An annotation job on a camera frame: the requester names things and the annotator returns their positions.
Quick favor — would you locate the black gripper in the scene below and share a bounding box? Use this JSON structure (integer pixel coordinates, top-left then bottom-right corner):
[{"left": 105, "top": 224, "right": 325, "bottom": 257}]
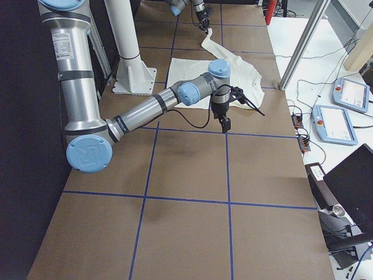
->
[
  {"left": 211, "top": 102, "right": 231, "bottom": 134},
  {"left": 196, "top": 8, "right": 214, "bottom": 35}
]

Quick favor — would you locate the cream long-sleeve cat shirt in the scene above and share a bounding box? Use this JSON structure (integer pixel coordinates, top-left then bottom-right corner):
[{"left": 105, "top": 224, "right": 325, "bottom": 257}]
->
[{"left": 167, "top": 28, "right": 265, "bottom": 108}]

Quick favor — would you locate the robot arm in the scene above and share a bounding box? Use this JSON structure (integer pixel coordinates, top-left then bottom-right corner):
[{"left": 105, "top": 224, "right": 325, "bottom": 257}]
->
[
  {"left": 165, "top": 0, "right": 213, "bottom": 34},
  {"left": 38, "top": 1, "right": 232, "bottom": 173}
]

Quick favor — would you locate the red cylinder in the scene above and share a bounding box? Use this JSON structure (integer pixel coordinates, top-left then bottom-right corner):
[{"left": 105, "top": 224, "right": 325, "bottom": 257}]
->
[{"left": 265, "top": 0, "right": 277, "bottom": 26}]

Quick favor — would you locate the orange black connector strip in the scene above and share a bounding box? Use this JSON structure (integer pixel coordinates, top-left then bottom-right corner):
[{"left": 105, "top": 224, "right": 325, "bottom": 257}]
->
[{"left": 291, "top": 113, "right": 311, "bottom": 155}]

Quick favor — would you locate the brown paper table cover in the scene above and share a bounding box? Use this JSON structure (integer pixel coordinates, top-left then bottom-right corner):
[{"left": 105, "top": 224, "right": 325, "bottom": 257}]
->
[{"left": 28, "top": 4, "right": 334, "bottom": 279}]

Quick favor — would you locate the dark labelled box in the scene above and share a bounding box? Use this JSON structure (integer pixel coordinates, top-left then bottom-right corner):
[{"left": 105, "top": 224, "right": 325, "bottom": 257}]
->
[{"left": 305, "top": 163, "right": 339, "bottom": 209}]

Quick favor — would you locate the lower teach pendant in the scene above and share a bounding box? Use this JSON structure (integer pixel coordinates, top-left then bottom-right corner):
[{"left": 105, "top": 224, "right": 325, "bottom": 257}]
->
[{"left": 311, "top": 105, "right": 358, "bottom": 146}]

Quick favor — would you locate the teach pendant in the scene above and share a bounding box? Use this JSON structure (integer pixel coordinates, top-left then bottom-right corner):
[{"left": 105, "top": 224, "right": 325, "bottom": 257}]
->
[
  {"left": 311, "top": 105, "right": 358, "bottom": 146},
  {"left": 332, "top": 77, "right": 370, "bottom": 113}
]

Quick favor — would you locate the upper teach pendant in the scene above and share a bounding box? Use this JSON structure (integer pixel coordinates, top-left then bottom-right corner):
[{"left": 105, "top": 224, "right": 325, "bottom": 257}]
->
[{"left": 332, "top": 77, "right": 370, "bottom": 113}]

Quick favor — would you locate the black monitor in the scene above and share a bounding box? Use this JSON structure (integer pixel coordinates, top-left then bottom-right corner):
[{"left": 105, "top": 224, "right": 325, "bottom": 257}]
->
[{"left": 324, "top": 144, "right": 372, "bottom": 232}]

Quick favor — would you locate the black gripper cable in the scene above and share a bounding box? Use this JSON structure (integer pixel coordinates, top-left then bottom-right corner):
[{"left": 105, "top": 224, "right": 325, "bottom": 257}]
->
[{"left": 166, "top": 100, "right": 213, "bottom": 129}]

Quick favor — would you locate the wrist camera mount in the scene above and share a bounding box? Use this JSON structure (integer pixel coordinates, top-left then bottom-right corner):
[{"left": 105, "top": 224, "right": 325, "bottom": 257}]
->
[{"left": 228, "top": 85, "right": 266, "bottom": 117}]

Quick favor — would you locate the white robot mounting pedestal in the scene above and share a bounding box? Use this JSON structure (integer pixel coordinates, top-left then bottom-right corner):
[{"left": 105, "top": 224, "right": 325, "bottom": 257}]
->
[{"left": 105, "top": 0, "right": 157, "bottom": 96}]

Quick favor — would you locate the aluminium frame post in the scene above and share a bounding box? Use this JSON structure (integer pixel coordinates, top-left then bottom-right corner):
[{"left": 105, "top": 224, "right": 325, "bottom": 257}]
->
[{"left": 278, "top": 0, "right": 331, "bottom": 91}]

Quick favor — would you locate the wooden post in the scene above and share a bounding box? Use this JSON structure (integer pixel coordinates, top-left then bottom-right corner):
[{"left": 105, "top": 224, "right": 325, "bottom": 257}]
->
[{"left": 344, "top": 0, "right": 373, "bottom": 72}]

